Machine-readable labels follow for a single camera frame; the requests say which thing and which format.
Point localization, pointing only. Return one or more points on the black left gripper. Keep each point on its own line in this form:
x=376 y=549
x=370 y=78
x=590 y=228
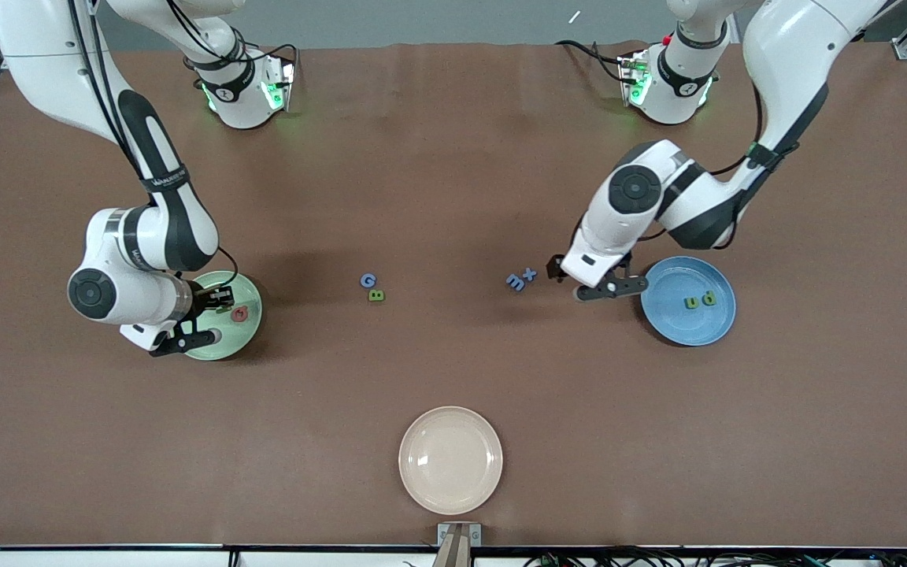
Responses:
x=557 y=268

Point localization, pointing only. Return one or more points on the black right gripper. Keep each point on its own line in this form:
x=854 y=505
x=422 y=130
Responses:
x=203 y=302

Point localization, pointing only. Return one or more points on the red foam letter Q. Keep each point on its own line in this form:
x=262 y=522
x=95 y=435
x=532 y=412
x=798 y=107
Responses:
x=235 y=313

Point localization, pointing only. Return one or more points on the blue foam letter m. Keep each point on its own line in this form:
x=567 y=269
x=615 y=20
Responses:
x=515 y=281

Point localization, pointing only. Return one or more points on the green foam letter p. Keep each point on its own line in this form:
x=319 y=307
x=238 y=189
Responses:
x=713 y=299

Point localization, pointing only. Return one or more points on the blue foam letter G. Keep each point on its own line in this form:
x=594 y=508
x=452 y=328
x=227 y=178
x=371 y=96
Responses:
x=363 y=281

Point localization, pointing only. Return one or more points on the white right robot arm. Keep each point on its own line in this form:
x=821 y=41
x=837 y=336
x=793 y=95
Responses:
x=44 y=63

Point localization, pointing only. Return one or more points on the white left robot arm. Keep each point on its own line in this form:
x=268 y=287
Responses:
x=784 y=47

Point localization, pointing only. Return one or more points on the light green plate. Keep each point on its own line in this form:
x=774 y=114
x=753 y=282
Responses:
x=241 y=339

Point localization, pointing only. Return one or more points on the blue plate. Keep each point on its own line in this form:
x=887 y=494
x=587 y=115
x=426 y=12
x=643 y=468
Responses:
x=686 y=323

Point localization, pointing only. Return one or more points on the brown table mat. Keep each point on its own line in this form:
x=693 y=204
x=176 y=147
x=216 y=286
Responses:
x=453 y=197

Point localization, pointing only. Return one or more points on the cream plate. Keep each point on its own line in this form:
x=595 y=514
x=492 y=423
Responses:
x=450 y=461

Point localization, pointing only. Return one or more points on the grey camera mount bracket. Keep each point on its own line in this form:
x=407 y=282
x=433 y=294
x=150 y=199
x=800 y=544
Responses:
x=459 y=543

